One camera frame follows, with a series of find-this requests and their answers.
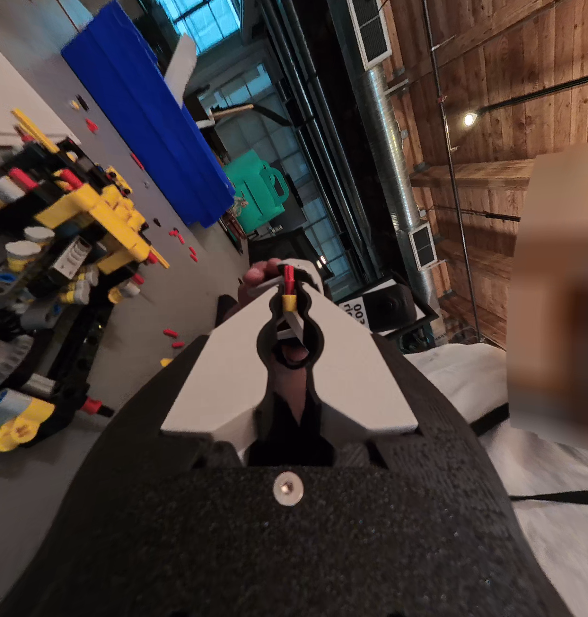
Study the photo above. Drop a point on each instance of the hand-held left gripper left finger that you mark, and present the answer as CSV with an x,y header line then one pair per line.
x,y
212,385

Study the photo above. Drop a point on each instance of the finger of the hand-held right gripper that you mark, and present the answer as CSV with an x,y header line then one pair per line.
x,y
306,272
294,328

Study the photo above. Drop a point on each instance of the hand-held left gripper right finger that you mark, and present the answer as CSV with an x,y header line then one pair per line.
x,y
366,385

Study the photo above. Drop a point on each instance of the yellow black lego car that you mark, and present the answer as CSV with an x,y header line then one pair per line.
x,y
82,217

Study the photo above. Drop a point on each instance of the scattered small lego pins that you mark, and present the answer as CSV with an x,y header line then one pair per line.
x,y
177,235

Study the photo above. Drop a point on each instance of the person's right hand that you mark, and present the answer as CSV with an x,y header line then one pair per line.
x,y
260,272

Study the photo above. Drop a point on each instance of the black framed marker sign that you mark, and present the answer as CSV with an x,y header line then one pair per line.
x,y
426,313

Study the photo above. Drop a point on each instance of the white vent grille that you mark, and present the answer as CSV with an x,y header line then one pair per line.
x,y
371,29
423,246

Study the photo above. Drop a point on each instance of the green felt bag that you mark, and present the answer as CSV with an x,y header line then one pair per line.
x,y
250,193

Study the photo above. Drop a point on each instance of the metal conduit pipe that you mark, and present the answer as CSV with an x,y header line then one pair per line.
x,y
453,168

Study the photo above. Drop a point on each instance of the round ceiling lamp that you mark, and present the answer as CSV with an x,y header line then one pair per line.
x,y
468,119

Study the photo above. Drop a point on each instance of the blue storage bin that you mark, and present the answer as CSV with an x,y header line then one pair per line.
x,y
144,120

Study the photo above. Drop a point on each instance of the white paper slip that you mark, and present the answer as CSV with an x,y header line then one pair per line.
x,y
180,67

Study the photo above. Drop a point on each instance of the silver ventilation duct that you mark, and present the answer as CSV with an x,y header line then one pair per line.
x,y
395,168

